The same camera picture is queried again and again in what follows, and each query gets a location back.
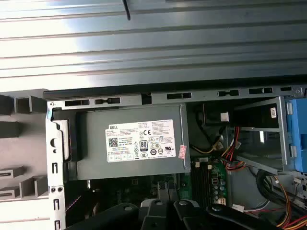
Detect grey power supply unit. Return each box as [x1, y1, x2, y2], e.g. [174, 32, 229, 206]
[52, 104, 191, 181]

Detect blue plastic drive latch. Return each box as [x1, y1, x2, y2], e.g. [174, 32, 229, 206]
[285, 98, 307, 173]

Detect grey parts rack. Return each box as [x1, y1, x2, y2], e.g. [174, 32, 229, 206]
[0, 90, 50, 204]

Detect open black PC case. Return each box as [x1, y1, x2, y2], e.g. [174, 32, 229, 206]
[43, 85, 307, 230]

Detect multicolour power wire bundle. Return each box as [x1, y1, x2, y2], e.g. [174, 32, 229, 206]
[220, 126, 248, 172]

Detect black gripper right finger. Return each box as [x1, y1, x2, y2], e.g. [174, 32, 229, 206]
[173, 200, 283, 230]

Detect red twisted fan wire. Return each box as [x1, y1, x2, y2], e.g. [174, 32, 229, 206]
[65, 194, 83, 213]

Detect green motherboard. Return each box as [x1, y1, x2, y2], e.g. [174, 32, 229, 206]
[88, 157, 228, 209]

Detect black optical drive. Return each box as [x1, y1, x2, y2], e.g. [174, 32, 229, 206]
[202, 103, 279, 127]

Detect multicolour disk power wire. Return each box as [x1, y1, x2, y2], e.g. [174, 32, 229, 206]
[273, 176, 307, 230]

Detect thick black cable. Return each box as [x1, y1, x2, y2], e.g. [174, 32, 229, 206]
[256, 168, 296, 207]

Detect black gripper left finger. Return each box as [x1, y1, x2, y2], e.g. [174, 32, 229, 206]
[64, 198, 170, 230]

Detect yellow and black wire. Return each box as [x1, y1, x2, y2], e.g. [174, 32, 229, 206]
[191, 140, 224, 157]

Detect thin black strap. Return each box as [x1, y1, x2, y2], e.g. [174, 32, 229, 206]
[121, 0, 132, 22]

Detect grey metal drive cage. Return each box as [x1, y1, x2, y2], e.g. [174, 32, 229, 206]
[230, 95, 307, 175]

